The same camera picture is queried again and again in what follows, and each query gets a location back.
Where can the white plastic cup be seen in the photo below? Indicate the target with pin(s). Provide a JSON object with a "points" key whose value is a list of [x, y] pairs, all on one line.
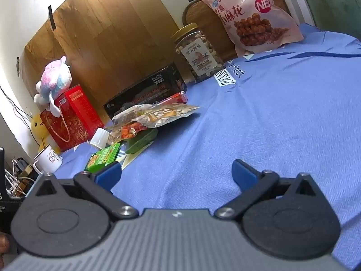
{"points": [[99, 138]]}

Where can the wooden stick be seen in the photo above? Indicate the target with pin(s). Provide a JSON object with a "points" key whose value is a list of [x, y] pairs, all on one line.
{"points": [[43, 144]]}

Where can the white enamel mug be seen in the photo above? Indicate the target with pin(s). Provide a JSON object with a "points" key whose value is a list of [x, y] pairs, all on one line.
{"points": [[49, 162]]}

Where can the red gift box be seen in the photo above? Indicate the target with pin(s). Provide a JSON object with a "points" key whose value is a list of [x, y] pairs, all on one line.
{"points": [[76, 118]]}

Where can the red snack bar packet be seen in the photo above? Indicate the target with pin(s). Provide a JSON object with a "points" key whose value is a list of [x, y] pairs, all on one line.
{"points": [[177, 97]]}

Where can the yellow duck plush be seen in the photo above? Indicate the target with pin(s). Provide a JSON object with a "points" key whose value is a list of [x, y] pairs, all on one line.
{"points": [[38, 125]]}

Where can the pink snack bag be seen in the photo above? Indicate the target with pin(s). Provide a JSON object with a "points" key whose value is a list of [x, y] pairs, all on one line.
{"points": [[253, 19]]}

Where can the nut jar with gold lid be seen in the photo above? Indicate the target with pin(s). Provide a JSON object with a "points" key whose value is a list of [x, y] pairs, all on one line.
{"points": [[197, 56]]}

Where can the pink and blue plush toy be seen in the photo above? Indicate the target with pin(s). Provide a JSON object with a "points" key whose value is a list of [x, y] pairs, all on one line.
{"points": [[55, 79]]}

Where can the black tin box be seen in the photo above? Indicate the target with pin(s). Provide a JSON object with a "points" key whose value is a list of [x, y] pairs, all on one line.
{"points": [[146, 90]]}

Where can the small green snack box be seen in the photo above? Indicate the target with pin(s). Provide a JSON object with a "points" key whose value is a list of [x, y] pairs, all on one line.
{"points": [[103, 156]]}

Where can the green snack packet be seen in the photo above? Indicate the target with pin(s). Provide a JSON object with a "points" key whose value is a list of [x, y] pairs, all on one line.
{"points": [[141, 142]]}

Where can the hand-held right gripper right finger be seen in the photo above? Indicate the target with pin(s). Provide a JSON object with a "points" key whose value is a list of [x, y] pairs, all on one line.
{"points": [[244, 173]]}

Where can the window with patterned pane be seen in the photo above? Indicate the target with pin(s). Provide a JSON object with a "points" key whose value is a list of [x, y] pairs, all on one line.
{"points": [[324, 0]]}

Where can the clear mixed nut packet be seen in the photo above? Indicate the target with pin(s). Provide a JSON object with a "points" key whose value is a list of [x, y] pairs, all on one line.
{"points": [[166, 115]]}

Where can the crinkled clear snack packet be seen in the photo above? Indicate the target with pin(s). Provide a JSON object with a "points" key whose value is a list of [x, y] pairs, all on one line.
{"points": [[127, 114]]}

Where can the person's left hand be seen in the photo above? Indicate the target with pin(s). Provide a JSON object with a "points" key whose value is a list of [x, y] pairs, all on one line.
{"points": [[3, 247]]}

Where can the orange snack packet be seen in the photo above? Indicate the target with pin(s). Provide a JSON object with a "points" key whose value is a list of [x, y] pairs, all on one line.
{"points": [[131, 131]]}

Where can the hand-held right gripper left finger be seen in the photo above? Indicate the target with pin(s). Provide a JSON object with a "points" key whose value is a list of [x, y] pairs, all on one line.
{"points": [[108, 173]]}

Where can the wood-grain wall sheet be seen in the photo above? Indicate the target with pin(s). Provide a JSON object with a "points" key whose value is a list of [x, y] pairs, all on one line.
{"points": [[112, 34]]}

